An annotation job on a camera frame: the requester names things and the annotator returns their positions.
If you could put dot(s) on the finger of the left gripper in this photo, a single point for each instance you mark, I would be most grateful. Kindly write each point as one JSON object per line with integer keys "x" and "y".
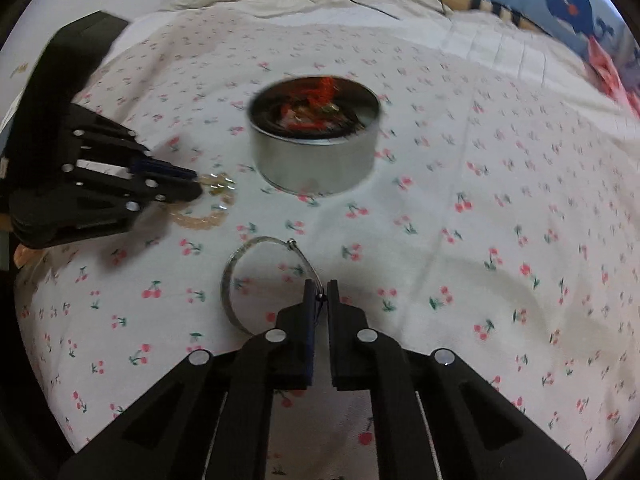
{"x": 159, "y": 169}
{"x": 169, "y": 191}

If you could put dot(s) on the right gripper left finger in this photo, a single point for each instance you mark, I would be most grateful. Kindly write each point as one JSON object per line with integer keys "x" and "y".
{"x": 209, "y": 417}

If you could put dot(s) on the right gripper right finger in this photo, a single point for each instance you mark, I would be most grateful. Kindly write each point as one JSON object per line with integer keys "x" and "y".
{"x": 434, "y": 417}

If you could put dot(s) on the silver mesh bangle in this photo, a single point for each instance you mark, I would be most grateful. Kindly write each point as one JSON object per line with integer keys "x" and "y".
{"x": 263, "y": 274}

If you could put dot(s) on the person's left hand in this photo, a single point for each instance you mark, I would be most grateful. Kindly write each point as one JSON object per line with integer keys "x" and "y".
{"x": 24, "y": 256}

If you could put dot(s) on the round silver metal tin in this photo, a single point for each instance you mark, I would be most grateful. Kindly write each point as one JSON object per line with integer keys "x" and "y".
{"x": 314, "y": 135}

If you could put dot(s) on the cherry print bed sheet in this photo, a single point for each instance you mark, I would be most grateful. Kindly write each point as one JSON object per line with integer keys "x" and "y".
{"x": 498, "y": 221}

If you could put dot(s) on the cream striped quilt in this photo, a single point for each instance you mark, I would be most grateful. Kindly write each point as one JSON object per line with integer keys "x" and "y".
{"x": 477, "y": 36}

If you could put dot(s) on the striped tan pillow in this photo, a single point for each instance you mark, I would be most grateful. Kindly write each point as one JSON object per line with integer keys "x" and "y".
{"x": 501, "y": 11}

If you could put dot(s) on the pink patterned cloth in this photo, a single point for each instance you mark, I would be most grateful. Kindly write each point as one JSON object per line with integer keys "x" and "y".
{"x": 608, "y": 78}

